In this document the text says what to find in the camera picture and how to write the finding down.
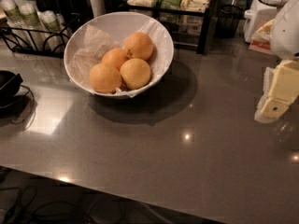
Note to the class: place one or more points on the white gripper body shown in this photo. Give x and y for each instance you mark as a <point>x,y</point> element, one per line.
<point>286,32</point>

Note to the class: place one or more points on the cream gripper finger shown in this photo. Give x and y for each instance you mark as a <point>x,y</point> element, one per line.
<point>287,89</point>
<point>264,113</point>

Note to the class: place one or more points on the orange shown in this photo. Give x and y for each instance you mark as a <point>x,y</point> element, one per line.
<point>115,57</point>
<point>105,78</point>
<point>135,73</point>
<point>138,45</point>

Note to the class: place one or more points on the white bowl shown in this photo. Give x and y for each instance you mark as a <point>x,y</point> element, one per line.
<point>118,25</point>

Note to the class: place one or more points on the white card red logo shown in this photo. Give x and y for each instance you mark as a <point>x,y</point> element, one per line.
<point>260,40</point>

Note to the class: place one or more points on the white appliance with bowls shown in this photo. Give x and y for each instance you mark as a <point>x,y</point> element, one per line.
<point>260,12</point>

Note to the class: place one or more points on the black condiment shelf rack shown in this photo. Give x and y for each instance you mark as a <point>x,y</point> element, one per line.
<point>190,23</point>

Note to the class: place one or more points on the green tea packets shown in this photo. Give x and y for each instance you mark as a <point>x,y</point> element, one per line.
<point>168,4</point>

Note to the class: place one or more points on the white cylinder container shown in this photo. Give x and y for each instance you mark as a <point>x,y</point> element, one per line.
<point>96,0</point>

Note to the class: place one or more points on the right paper cup stack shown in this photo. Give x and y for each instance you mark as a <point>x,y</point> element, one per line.
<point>51,24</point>

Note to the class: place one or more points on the paper cup stack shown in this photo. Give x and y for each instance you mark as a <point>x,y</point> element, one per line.
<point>33,24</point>
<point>51,24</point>
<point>13,14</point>

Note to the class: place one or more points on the middle paper cup stack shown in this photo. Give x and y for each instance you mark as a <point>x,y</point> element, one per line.
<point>33,24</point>

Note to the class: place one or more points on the black device at left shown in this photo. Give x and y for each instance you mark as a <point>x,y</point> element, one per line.
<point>9,86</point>

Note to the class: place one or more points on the left paper cup stack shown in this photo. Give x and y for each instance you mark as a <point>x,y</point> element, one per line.
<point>13,14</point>

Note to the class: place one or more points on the black wire basket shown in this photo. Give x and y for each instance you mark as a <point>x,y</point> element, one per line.
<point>228,20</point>

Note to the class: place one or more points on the black wire cup rack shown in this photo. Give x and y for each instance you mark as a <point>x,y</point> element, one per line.
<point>18,40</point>

